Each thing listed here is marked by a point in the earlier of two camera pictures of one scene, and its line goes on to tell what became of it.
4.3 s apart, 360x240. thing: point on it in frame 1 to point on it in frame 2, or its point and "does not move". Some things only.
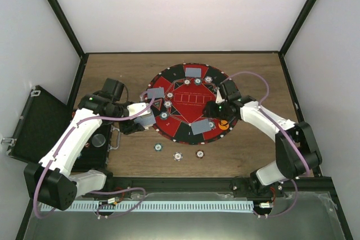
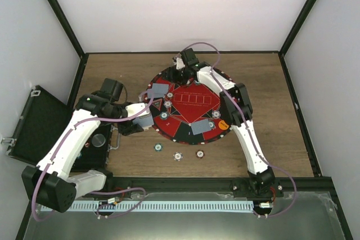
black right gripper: (211, 111) to (172, 76)
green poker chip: (158, 146) does not move
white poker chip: (178, 156) does not move
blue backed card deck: (147, 120) does not move
